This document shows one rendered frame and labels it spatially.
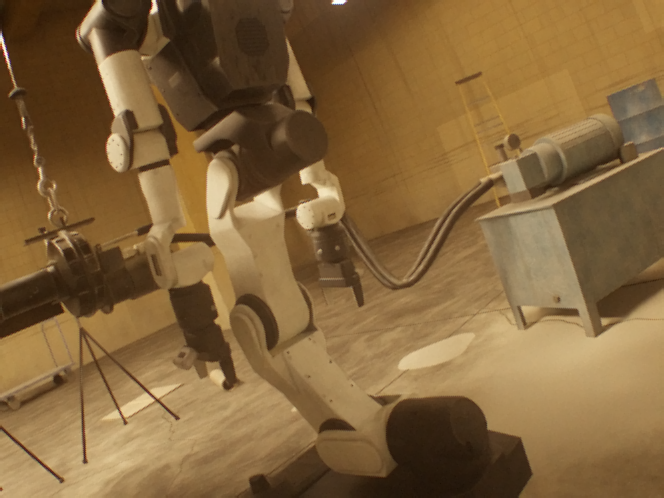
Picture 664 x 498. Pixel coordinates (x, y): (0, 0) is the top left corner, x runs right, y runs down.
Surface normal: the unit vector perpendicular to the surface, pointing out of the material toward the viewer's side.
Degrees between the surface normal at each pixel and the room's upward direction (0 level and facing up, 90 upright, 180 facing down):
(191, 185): 90
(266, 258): 100
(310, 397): 90
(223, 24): 105
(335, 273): 90
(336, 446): 90
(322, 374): 60
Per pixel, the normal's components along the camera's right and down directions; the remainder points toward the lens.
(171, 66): -0.55, 0.47
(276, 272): 0.73, -0.07
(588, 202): 0.30, -0.06
